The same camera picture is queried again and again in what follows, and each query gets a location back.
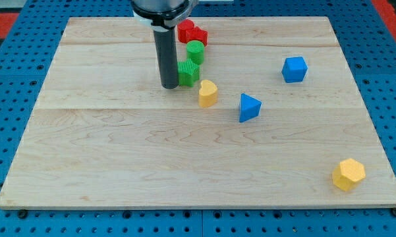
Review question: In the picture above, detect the yellow heart block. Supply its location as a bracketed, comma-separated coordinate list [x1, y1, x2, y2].
[198, 80, 218, 108]

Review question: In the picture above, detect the green star block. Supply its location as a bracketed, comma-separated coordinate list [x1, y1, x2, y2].
[177, 59, 200, 87]

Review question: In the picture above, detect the yellow hexagon block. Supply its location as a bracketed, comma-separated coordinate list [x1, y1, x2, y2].
[331, 158, 366, 192]

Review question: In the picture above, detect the green cylinder block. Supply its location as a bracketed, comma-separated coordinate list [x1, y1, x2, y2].
[186, 40, 205, 65]

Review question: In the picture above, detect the red cylinder block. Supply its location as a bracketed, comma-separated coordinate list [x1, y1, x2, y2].
[177, 19, 194, 43]

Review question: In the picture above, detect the red star block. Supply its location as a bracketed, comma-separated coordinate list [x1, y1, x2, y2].
[185, 26, 208, 47]

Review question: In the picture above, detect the wooden board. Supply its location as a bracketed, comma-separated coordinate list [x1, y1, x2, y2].
[0, 16, 396, 210]

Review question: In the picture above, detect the blue triangle block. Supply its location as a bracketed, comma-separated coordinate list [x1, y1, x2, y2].
[239, 93, 262, 122]

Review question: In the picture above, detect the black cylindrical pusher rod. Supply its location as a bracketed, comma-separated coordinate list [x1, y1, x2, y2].
[154, 28, 179, 89]

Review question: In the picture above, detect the blue cube block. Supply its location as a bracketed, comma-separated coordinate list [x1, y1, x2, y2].
[281, 57, 308, 83]

